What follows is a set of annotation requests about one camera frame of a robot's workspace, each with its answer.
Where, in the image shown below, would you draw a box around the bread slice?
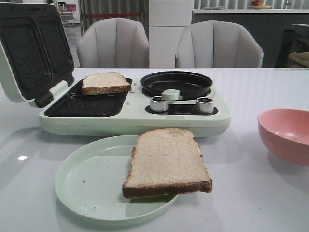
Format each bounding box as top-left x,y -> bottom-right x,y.
122,128 -> 212,198
82,72 -> 131,95

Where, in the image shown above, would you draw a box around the pink plastic bowl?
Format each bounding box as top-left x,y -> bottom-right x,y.
258,108 -> 309,166

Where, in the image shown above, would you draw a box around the green breakfast maker lid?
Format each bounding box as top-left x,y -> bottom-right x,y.
0,2 -> 74,108

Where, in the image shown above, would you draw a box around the green breakfast maker base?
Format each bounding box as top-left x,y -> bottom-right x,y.
39,77 -> 231,137

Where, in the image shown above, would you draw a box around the left silver control knob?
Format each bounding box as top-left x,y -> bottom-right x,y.
150,96 -> 169,112

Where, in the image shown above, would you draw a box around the silver control knob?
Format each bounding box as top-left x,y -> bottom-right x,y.
150,96 -> 169,112
196,97 -> 214,114

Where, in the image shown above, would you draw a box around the black round frying pan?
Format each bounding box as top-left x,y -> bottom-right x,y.
140,71 -> 213,101

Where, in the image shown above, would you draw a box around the right silver control knob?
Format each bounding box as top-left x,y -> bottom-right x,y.
196,97 -> 214,114

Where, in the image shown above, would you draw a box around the left grey upholstered chair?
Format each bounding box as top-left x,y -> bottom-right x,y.
77,18 -> 149,68

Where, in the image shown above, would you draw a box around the grey upholstered chair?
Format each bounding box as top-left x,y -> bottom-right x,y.
175,20 -> 264,68
77,18 -> 149,68

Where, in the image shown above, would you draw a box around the light green round plate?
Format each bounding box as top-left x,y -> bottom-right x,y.
55,135 -> 177,226

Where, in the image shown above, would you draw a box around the right grey upholstered chair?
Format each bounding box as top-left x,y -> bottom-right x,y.
175,20 -> 264,68

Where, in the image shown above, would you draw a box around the white refrigerator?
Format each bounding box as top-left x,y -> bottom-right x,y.
149,0 -> 194,68

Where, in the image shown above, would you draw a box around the fruit bowl on counter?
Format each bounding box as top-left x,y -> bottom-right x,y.
250,0 -> 272,10

